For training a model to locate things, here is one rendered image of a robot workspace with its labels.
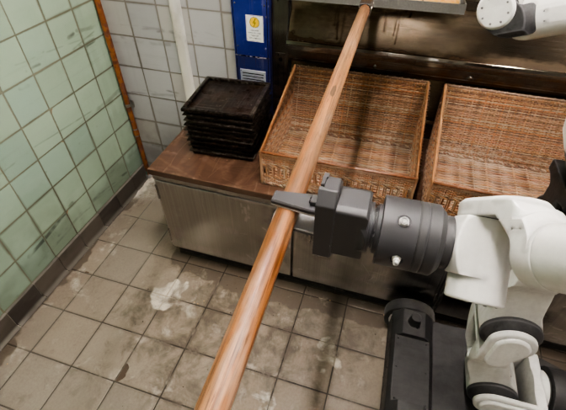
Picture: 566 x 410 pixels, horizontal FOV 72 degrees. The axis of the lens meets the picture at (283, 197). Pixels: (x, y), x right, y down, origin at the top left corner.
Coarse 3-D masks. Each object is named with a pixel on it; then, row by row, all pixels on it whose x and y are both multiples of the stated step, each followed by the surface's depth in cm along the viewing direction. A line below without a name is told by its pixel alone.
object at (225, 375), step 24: (360, 24) 98; (336, 72) 78; (336, 96) 72; (312, 144) 60; (312, 168) 57; (288, 216) 49; (264, 240) 47; (288, 240) 48; (264, 264) 44; (264, 288) 42; (240, 312) 39; (240, 336) 37; (216, 360) 36; (240, 360) 36; (216, 384) 34; (216, 408) 33
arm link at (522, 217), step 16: (464, 208) 47; (480, 208) 44; (496, 208) 42; (512, 208) 39; (528, 208) 39; (544, 208) 39; (512, 224) 39; (528, 224) 37; (544, 224) 37; (512, 240) 38; (528, 240) 37; (512, 256) 38; (528, 256) 36; (528, 272) 37; (544, 288) 36
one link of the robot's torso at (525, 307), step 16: (512, 272) 87; (512, 288) 87; (528, 288) 85; (512, 304) 93; (528, 304) 92; (544, 304) 90; (480, 320) 103; (496, 320) 98; (512, 320) 96; (528, 320) 95; (480, 336) 103
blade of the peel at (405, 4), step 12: (300, 0) 121; (312, 0) 120; (324, 0) 120; (336, 0) 119; (348, 0) 118; (384, 0) 115; (396, 0) 114; (408, 0) 113; (432, 12) 114; (444, 12) 113; (456, 12) 112
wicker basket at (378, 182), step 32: (288, 96) 161; (352, 96) 163; (384, 96) 160; (416, 96) 156; (288, 128) 173; (352, 128) 169; (384, 128) 165; (416, 128) 159; (288, 160) 138; (320, 160) 159; (352, 160) 159; (384, 160) 159; (416, 160) 136; (384, 192) 145
